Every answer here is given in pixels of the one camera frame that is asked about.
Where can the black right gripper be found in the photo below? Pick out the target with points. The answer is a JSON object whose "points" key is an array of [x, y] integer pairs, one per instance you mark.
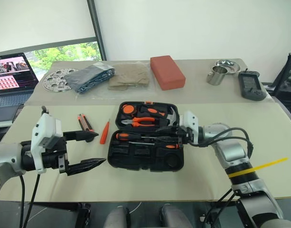
{"points": [[183, 135]]}

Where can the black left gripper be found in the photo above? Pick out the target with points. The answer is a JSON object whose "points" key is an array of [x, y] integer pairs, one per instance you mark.
{"points": [[52, 158]]}

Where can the small orange tester screwdriver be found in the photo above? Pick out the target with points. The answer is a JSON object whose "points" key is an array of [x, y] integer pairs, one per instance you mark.
{"points": [[104, 134]]}

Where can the orange black utility knife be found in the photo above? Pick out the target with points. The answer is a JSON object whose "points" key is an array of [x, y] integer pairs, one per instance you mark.
{"points": [[84, 122]]}

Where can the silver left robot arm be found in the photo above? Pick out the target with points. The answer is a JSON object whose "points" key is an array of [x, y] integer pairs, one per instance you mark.
{"points": [[7, 154]]}

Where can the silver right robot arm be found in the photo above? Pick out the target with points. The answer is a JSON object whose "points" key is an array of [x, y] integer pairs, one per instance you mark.
{"points": [[233, 152]]}

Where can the black plastic tool case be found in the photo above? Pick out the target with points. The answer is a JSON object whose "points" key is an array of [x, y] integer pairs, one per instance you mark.
{"points": [[145, 156]]}

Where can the slim black orange screwdriver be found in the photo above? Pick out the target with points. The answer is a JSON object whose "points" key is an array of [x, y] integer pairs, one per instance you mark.
{"points": [[140, 143]]}

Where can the large black orange screwdriver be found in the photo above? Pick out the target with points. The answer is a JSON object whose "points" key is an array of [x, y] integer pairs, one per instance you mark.
{"points": [[122, 136]]}

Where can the orange black tape measure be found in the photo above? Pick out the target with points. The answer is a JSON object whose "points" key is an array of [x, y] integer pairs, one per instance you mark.
{"points": [[128, 108]]}

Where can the red brick block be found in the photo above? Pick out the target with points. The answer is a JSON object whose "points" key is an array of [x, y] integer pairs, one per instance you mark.
{"points": [[167, 72]]}

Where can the dark blue folded cloth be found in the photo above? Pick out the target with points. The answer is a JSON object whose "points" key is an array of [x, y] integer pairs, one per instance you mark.
{"points": [[88, 78]]}

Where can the beige folded cloth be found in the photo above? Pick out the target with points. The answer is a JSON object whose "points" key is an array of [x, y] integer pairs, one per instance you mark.
{"points": [[128, 76]]}

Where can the perforated round metal plate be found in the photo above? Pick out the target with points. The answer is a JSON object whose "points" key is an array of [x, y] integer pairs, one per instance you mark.
{"points": [[53, 82]]}

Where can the stainless steel cup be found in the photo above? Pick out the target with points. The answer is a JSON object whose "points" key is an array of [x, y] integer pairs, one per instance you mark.
{"points": [[216, 76]]}

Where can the stainless steel dish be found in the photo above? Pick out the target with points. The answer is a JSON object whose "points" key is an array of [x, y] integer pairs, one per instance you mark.
{"points": [[231, 66]]}

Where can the black handheld device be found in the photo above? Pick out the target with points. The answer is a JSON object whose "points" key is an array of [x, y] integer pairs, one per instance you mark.
{"points": [[250, 85]]}

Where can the yellow zip tie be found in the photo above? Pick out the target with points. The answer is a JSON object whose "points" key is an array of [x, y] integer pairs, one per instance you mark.
{"points": [[266, 164]]}

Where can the open laptop computer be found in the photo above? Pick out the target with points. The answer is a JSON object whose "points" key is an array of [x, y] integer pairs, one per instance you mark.
{"points": [[11, 76]]}

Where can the black mesh office chair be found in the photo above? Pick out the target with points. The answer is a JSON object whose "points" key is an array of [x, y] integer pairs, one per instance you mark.
{"points": [[286, 83]]}

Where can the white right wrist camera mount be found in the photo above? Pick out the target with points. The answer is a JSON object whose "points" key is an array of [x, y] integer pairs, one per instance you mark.
{"points": [[189, 121]]}

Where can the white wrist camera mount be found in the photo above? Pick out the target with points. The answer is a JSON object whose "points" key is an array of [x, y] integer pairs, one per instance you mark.
{"points": [[189, 121], [44, 129]]}

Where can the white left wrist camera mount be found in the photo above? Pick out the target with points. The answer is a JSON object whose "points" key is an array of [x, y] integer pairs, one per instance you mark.
{"points": [[44, 129]]}

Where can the black table frame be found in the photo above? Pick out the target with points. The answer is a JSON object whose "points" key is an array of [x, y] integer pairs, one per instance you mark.
{"points": [[83, 215]]}

